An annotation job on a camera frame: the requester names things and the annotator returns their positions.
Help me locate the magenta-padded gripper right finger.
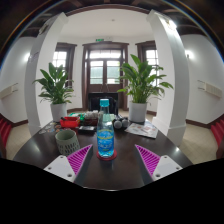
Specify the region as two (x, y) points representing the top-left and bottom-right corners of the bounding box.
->
(133, 143), (183, 186)

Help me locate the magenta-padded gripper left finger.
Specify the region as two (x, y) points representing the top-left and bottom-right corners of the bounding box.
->
(43, 143), (94, 187)

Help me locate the clear bottle with teal cap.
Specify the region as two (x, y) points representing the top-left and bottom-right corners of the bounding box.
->
(96, 98), (116, 158)

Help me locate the grey-green patterned cup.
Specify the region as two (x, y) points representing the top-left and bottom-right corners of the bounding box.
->
(54, 129), (81, 157)

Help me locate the flat round red coaster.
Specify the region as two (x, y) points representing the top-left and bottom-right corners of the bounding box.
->
(96, 149), (118, 162)

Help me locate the printed paper sheet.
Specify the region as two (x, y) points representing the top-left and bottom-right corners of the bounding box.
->
(124, 121), (159, 139)

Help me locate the small black box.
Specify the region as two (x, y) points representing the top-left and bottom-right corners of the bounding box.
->
(78, 125), (96, 135)

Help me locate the red box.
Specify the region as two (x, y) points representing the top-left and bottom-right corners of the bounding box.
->
(59, 116), (81, 129)

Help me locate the grey ball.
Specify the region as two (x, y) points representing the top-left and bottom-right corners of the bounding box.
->
(113, 119), (123, 130)
(121, 117), (130, 129)

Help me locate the black chair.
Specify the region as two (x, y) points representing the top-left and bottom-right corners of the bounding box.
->
(87, 92), (119, 116)

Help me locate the potted plant in white pot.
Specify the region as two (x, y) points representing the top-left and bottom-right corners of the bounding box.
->
(117, 54), (174, 124)
(32, 62), (75, 123)

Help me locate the red-carpeted staircase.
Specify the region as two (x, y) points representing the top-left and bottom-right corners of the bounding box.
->
(0, 114), (14, 148)

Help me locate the dark wooden double door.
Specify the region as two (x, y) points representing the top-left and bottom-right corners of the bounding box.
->
(81, 41), (130, 111)

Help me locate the dark-framed window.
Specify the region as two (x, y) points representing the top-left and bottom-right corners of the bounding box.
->
(52, 42), (78, 89)
(134, 40), (160, 84)

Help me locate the white wall radiator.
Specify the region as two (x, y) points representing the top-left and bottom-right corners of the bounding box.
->
(197, 79), (224, 99)
(0, 83), (19, 99)

